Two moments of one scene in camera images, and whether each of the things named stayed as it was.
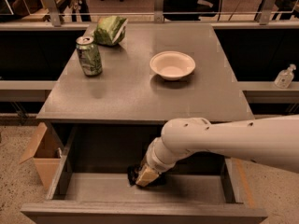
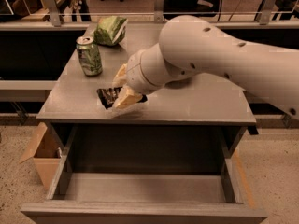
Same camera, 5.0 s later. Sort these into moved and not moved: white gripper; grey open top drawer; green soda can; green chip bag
Moved: white gripper
Not moved: green chip bag; grey open top drawer; green soda can
